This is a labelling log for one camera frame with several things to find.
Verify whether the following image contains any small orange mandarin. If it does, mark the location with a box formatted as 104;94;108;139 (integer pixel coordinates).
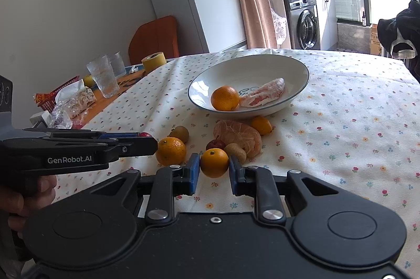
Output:
200;148;229;178

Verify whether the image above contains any brown kiwi fruit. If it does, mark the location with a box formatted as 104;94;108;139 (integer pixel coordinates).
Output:
224;143;247;164
169;125;189;144

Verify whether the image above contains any small red apple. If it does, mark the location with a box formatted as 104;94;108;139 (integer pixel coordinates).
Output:
206;138;226;150

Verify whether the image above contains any large peeled pomelo piece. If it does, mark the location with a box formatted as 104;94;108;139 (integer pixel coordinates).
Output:
214;120;262;158

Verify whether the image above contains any small red plum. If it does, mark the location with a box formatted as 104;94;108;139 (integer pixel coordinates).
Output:
138;132;153;138

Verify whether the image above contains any white kitchen cabinet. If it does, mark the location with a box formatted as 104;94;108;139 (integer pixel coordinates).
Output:
316;0;338;50

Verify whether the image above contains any person's left hand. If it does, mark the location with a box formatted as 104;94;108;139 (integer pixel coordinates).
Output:
1;175;57;232

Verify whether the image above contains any plastic snack bag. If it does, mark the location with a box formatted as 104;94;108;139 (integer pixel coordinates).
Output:
48;79;96;129

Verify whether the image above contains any red snack packet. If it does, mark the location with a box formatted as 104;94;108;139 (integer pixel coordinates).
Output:
33;76;80;113

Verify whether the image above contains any small mandarin beside bowl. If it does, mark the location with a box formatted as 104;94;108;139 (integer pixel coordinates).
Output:
251;116;273;135

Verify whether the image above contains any front clear drinking glass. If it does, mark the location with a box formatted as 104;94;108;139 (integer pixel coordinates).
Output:
87;55;120;98

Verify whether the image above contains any clear drinking glass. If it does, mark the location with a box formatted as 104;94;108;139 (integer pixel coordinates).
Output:
87;55;120;98
107;51;127;78

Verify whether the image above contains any rear clear drinking glass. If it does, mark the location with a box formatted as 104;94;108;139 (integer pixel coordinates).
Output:
107;51;127;78

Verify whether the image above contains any large orange in bowl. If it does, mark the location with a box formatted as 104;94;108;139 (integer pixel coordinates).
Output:
211;86;240;111

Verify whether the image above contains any yellow tape roll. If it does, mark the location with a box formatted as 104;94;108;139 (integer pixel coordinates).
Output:
142;51;167;73

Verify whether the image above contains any peeled pomelo segment in bowl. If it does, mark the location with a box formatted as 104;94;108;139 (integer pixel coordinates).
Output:
240;78;285;108

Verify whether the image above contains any white ceramic bowl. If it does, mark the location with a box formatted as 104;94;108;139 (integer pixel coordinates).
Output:
188;54;310;120

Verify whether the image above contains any orange chair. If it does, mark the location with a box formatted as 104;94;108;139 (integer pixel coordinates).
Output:
128;16;179;65

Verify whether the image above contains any silver washing machine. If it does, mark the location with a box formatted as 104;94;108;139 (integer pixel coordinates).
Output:
284;0;320;50

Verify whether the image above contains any cardboard box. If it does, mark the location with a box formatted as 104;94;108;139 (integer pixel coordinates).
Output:
369;24;383;56

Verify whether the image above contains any black garment on chair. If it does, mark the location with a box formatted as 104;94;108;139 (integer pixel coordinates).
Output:
377;0;420;81

